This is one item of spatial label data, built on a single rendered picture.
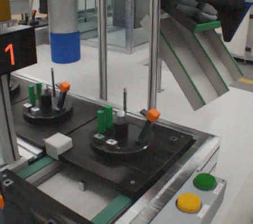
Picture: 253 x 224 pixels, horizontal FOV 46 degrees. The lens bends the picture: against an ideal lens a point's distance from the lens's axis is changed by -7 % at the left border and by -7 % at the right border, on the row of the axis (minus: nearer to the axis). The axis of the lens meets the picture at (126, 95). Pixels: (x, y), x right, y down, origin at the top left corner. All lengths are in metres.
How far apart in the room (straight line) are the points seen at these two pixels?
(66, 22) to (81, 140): 0.91
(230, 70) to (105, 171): 0.58
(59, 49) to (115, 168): 1.03
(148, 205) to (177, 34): 0.53
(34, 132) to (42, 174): 0.12
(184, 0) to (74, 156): 0.45
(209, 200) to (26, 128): 0.46
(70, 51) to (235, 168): 1.02
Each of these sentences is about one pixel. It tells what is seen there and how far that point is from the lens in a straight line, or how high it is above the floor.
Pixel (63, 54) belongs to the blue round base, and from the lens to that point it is 1.56.
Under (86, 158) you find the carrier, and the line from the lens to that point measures 0.65.
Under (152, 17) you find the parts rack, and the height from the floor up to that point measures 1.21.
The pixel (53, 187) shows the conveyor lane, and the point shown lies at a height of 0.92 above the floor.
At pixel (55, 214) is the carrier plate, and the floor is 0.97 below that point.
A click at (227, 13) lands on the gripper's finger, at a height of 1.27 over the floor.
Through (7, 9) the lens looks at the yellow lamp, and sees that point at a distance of 0.54.
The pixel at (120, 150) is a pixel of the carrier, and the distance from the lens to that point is 0.64.
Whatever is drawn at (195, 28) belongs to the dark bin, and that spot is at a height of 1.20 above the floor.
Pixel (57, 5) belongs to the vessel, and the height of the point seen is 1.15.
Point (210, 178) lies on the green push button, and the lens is 0.61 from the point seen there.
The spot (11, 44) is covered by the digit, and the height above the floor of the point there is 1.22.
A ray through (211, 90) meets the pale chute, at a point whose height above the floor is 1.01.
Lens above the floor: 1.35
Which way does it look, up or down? 24 degrees down
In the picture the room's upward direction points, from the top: straight up
